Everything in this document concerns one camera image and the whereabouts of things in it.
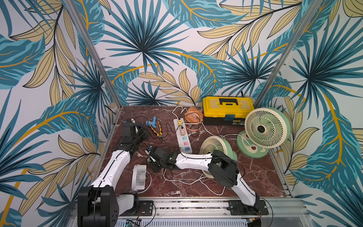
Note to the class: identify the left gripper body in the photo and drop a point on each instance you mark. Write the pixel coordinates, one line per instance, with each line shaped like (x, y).
(140, 135)

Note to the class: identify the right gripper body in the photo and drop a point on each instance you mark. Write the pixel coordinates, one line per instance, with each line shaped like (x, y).
(153, 158)

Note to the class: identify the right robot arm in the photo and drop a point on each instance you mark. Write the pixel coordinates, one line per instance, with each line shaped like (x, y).
(223, 169)

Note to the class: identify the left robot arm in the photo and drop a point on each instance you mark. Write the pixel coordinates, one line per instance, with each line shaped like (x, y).
(97, 203)

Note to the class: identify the white mini fan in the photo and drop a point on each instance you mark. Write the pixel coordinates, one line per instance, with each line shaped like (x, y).
(139, 177)

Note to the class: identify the white power strip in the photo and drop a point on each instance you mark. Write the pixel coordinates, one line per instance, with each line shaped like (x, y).
(183, 141)

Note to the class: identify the orange mini fan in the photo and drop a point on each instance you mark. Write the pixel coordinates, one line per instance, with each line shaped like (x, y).
(194, 116)

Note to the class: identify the small green desk fan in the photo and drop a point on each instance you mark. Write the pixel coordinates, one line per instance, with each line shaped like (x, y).
(213, 143)

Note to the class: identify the large green standing fan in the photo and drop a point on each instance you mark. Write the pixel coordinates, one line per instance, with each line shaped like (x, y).
(264, 129)

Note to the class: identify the blue plastic faucet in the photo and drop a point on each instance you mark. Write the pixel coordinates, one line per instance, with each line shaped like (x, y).
(152, 123)

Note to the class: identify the yellow black toolbox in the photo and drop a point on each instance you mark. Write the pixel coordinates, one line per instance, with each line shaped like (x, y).
(219, 110)

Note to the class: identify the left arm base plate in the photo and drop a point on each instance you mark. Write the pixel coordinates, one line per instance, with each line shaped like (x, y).
(144, 208)

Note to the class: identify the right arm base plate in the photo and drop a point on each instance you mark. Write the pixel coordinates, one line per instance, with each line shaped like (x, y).
(236, 207)

